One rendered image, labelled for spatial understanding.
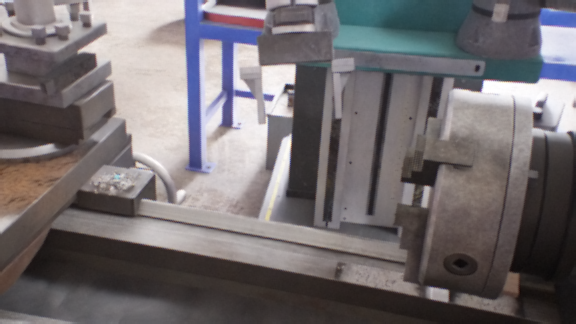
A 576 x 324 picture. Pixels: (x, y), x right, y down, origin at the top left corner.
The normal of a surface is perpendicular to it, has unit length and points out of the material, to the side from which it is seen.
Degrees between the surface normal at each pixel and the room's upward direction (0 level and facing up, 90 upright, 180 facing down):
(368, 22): 90
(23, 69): 90
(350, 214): 90
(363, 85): 90
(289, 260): 0
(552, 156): 24
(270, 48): 66
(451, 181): 56
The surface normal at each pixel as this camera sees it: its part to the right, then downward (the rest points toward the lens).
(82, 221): 0.04, -0.87
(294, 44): -0.01, 0.11
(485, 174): -0.16, -0.18
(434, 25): -0.15, 0.48
